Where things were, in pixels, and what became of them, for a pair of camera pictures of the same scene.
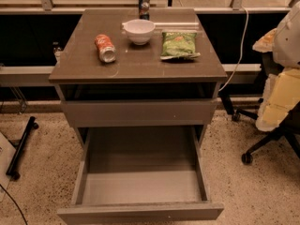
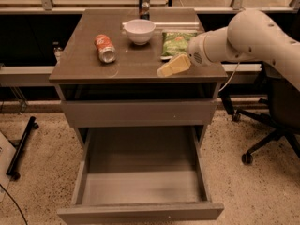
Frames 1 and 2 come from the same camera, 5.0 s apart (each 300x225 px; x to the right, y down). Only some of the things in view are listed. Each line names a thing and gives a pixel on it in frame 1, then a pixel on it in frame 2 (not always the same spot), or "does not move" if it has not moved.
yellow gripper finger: [280, 95] -> [202, 50]
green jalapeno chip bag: [179, 45] does not move
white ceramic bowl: [139, 30] does not move
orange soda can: [107, 51] does not move
